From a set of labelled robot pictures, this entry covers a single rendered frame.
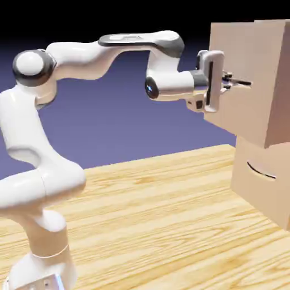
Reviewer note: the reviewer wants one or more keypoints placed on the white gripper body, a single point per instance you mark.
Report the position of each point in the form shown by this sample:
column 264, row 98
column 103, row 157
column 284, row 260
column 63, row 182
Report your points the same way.
column 216, row 68

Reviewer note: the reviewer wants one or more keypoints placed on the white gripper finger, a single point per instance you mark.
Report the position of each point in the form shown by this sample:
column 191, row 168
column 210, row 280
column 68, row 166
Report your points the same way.
column 226, row 88
column 228, row 75

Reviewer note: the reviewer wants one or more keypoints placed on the light wood drawer front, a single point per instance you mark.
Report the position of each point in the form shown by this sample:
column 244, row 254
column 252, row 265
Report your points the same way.
column 253, row 192
column 244, row 49

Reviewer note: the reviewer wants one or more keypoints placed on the light wood cabinet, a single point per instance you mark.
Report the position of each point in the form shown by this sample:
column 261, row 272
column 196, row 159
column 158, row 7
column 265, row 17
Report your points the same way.
column 279, row 113

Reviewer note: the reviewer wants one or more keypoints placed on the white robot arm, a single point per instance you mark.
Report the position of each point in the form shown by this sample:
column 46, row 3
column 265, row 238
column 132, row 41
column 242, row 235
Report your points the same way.
column 68, row 56

